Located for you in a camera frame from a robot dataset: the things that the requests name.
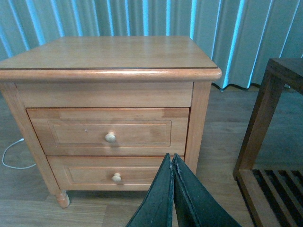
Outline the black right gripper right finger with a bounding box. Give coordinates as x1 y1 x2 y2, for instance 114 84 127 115
172 154 240 227

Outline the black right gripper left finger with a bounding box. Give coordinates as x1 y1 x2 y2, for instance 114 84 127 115
127 154 174 227

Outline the wooden drawer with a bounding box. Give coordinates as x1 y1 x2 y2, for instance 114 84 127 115
27 108 189 156
46 155 185 192

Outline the dark wooden side table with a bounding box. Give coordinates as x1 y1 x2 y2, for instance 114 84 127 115
233 58 303 227

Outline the light wooden nightstand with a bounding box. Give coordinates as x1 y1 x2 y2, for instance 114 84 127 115
0 36 222 208

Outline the pale blue-grey curtain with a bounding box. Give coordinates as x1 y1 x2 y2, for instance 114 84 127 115
0 0 303 88

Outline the white cable on floor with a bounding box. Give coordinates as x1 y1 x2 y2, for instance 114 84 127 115
2 138 36 170

